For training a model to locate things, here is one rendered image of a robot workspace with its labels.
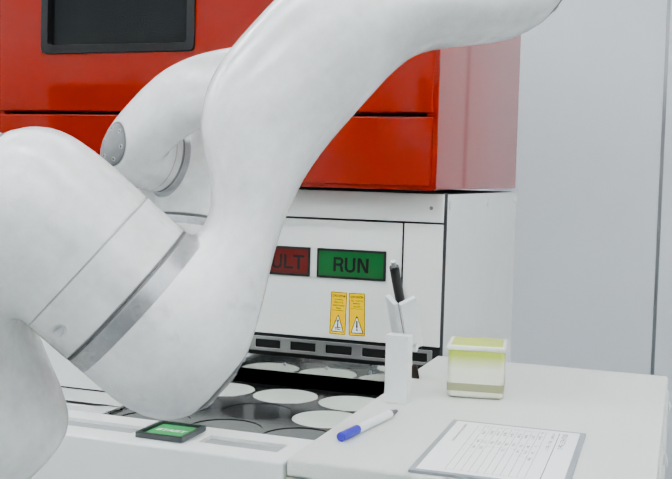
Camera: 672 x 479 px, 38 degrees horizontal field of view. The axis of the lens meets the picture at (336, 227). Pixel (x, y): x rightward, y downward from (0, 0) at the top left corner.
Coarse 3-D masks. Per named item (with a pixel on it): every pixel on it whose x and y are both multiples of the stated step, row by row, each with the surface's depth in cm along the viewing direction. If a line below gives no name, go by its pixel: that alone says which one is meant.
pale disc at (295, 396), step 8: (256, 392) 155; (264, 392) 155; (272, 392) 155; (280, 392) 155; (288, 392) 155; (296, 392) 155; (304, 392) 156; (264, 400) 149; (272, 400) 150; (280, 400) 150; (288, 400) 150; (296, 400) 150; (304, 400) 150; (312, 400) 150
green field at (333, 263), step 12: (324, 252) 161; (336, 252) 160; (348, 252) 159; (324, 264) 161; (336, 264) 160; (348, 264) 160; (360, 264) 159; (372, 264) 158; (348, 276) 160; (360, 276) 159; (372, 276) 158
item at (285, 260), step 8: (280, 248) 163; (280, 256) 163; (288, 256) 163; (296, 256) 162; (304, 256) 162; (272, 264) 164; (280, 264) 164; (288, 264) 163; (296, 264) 163; (304, 264) 162; (288, 272) 163; (296, 272) 163; (304, 272) 162
